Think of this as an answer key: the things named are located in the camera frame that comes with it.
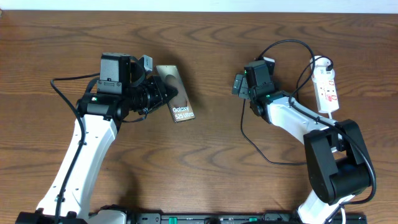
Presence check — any bronze Galaxy smartphone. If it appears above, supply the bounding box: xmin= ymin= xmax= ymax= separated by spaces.
xmin=156 ymin=65 xmax=195 ymax=123

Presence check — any black USB charger cable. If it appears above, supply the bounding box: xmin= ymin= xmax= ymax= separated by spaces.
xmin=239 ymin=55 xmax=334 ymax=166

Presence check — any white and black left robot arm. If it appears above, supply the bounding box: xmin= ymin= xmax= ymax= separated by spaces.
xmin=16 ymin=53 xmax=178 ymax=224

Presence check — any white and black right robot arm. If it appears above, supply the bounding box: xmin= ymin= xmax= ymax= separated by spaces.
xmin=232 ymin=56 xmax=376 ymax=223

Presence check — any white power strip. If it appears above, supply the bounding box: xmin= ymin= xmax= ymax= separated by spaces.
xmin=310 ymin=55 xmax=340 ymax=117

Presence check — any black left camera cable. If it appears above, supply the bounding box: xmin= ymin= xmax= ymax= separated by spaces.
xmin=49 ymin=72 xmax=148 ymax=224

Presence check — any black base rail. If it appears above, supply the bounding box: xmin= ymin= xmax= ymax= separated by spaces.
xmin=90 ymin=203 xmax=368 ymax=224

